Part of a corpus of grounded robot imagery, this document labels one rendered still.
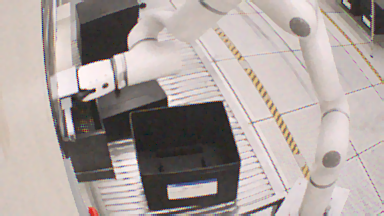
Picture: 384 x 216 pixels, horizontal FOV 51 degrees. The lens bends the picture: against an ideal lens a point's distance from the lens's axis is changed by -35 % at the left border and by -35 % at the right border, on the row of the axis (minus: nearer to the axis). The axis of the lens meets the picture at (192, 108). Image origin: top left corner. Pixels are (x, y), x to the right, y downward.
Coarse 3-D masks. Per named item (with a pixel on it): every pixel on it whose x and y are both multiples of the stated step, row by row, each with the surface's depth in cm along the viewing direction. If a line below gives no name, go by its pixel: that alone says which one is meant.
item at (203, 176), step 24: (144, 120) 176; (168, 120) 178; (192, 120) 179; (216, 120) 181; (144, 144) 182; (168, 144) 184; (192, 144) 185; (216, 144) 186; (144, 168) 178; (168, 168) 178; (192, 168) 178; (216, 168) 155; (240, 168) 158; (144, 192) 159; (168, 192) 159; (192, 192) 160; (216, 192) 162
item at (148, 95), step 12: (144, 84) 196; (156, 84) 196; (108, 96) 192; (120, 96) 192; (132, 96) 191; (144, 96) 191; (156, 96) 191; (108, 108) 187; (120, 108) 187; (132, 108) 187; (144, 108) 189; (108, 120) 185; (120, 120) 187; (108, 132) 187; (120, 132) 190
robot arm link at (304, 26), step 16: (208, 0) 116; (224, 0) 115; (240, 0) 116; (256, 0) 111; (272, 0) 107; (288, 0) 104; (304, 0) 107; (272, 16) 109; (288, 16) 105; (304, 16) 103; (288, 32) 108; (304, 32) 105
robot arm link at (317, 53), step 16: (320, 16) 117; (320, 32) 117; (304, 48) 119; (320, 48) 116; (320, 64) 117; (320, 80) 119; (336, 80) 121; (320, 96) 124; (336, 96) 124; (320, 112) 138
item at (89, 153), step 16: (64, 80) 131; (80, 112) 151; (96, 112) 145; (96, 128) 155; (80, 144) 131; (96, 144) 133; (80, 160) 134; (96, 160) 136; (80, 176) 137; (96, 176) 139; (112, 176) 147
